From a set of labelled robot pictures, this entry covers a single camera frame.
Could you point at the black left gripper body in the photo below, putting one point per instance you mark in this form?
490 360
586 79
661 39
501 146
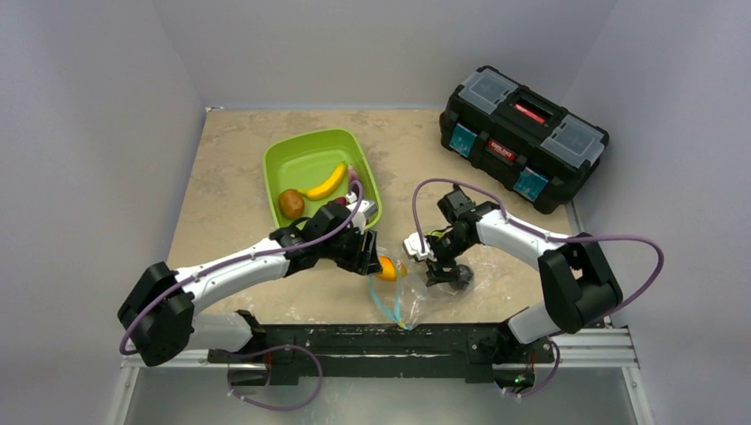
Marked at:
350 251

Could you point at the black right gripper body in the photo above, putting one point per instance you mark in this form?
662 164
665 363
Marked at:
447 267

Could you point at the orange fake mango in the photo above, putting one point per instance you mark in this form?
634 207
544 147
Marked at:
391 270

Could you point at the yellow fake banana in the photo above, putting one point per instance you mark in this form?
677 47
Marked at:
327 187

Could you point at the clear zip top bag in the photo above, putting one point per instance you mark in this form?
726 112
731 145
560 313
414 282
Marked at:
409 303

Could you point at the purple fake eggplant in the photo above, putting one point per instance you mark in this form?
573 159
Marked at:
353 175

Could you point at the brown fake kiwi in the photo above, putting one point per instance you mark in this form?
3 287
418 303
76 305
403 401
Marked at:
291 204

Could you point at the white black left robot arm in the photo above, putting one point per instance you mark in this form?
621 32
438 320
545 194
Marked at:
163 314

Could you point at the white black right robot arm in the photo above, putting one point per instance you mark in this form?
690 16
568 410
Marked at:
577 282

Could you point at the dark fake fruit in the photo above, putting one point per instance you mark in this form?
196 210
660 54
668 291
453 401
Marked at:
464 276

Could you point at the green plastic tray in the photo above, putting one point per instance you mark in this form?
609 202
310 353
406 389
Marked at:
307 160

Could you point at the black toolbox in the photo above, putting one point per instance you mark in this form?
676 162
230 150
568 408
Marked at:
532 146

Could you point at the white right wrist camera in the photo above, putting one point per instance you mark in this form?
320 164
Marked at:
417 248

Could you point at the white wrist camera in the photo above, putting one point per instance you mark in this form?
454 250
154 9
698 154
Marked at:
417 248
363 213

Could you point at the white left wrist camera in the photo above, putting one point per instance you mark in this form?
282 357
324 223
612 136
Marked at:
363 213

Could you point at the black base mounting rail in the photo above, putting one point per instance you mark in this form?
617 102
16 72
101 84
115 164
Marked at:
472 352

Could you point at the aluminium frame rail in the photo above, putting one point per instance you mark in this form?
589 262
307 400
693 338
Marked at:
594 380

